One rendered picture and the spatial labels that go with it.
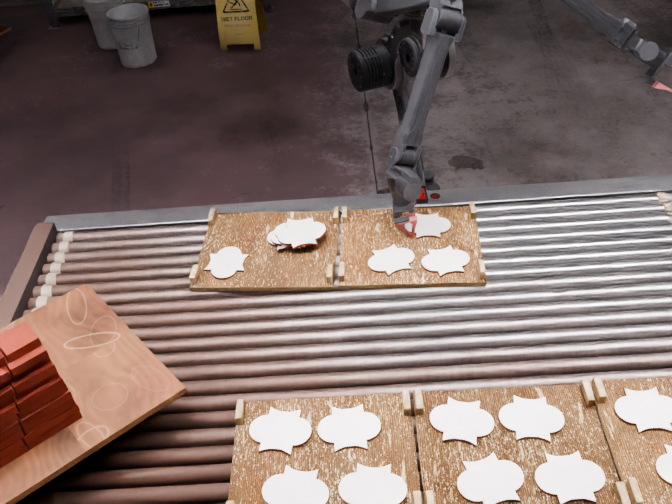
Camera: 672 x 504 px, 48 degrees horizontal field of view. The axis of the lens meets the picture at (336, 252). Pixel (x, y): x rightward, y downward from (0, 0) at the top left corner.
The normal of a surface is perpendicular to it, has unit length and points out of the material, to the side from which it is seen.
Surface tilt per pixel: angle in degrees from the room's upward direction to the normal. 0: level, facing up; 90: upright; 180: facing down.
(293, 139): 0
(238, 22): 78
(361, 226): 0
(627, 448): 0
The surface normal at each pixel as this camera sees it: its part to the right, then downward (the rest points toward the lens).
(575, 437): -0.07, -0.77
